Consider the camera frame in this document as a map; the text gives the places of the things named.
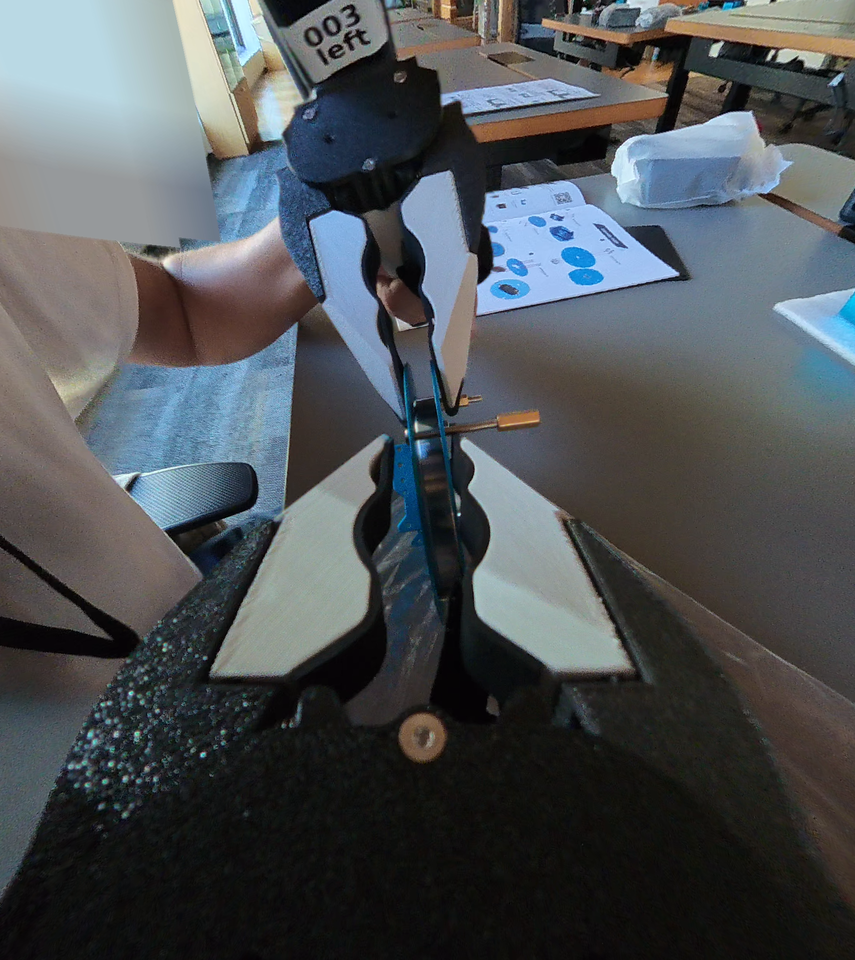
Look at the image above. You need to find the blue metal turntable disc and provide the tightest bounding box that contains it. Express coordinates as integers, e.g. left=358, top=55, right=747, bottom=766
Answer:
left=393, top=362, right=466, bottom=601

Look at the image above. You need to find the long wood-edged desk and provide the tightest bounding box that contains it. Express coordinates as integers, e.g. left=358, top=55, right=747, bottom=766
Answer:
left=666, top=0, right=855, bottom=144

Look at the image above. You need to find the black clipboard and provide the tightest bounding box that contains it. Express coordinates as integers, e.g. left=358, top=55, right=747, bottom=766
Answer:
left=622, top=225, right=691, bottom=282

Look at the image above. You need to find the white plastic wrapped box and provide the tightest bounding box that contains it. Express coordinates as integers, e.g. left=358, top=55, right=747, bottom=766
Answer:
left=611, top=111, right=792, bottom=210

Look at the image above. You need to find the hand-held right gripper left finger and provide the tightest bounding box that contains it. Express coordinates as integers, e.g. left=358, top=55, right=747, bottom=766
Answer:
left=208, top=433, right=395, bottom=699

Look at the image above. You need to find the brass hex standoff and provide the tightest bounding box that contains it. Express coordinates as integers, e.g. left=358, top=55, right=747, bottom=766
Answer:
left=463, top=410, right=543, bottom=434

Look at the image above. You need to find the person's left hand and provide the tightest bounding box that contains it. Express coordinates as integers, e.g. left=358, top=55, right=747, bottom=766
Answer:
left=373, top=271, right=430, bottom=325

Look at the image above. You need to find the large clear plastic bag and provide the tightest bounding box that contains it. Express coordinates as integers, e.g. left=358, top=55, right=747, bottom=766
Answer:
left=345, top=487, right=855, bottom=960

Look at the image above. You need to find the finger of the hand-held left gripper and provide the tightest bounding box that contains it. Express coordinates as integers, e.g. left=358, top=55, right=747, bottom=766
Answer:
left=397, top=171, right=480, bottom=415
left=309, top=210, right=408, bottom=420

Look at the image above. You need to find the white paper sheet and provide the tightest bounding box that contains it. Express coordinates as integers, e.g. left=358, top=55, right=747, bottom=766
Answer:
left=442, top=78, right=601, bottom=115

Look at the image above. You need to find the black lanyard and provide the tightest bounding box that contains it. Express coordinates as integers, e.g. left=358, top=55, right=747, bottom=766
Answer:
left=0, top=491, right=140, bottom=661

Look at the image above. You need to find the white foam tray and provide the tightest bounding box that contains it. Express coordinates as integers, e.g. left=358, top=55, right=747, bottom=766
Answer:
left=772, top=281, right=855, bottom=410

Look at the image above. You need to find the person's office chair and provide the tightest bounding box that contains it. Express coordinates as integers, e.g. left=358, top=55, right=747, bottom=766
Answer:
left=123, top=461, right=260, bottom=537

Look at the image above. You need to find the wood-edged neighbour desk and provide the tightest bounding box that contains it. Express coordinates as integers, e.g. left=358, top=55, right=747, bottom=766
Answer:
left=390, top=41, right=670, bottom=185

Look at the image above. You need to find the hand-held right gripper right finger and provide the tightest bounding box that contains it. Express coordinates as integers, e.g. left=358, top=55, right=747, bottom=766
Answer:
left=457, top=437, right=639, bottom=714

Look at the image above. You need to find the printed instruction sheet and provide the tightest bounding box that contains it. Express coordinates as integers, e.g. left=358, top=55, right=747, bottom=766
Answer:
left=396, top=180, right=681, bottom=333

